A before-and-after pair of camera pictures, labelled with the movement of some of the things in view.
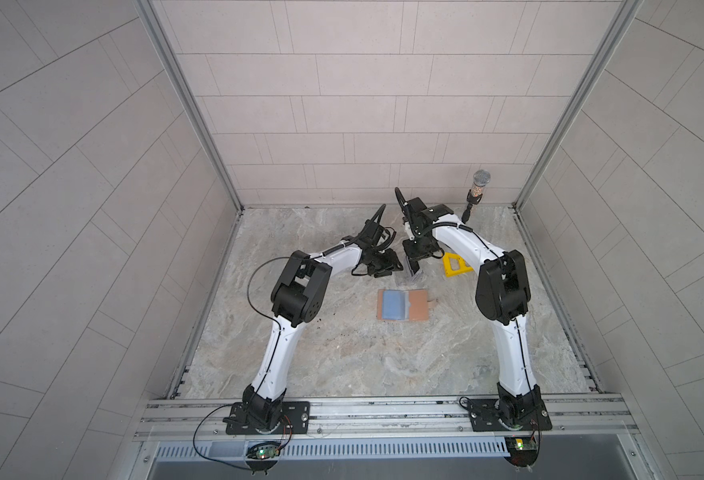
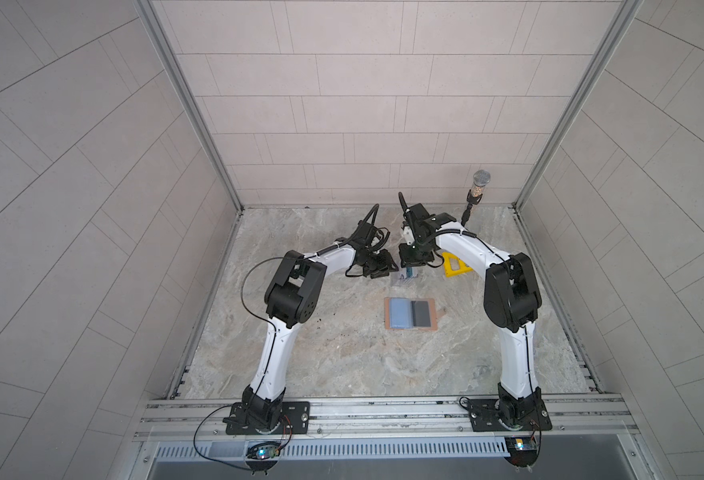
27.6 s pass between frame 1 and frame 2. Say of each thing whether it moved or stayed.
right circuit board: stayed
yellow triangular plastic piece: stayed
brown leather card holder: moved
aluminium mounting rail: stayed
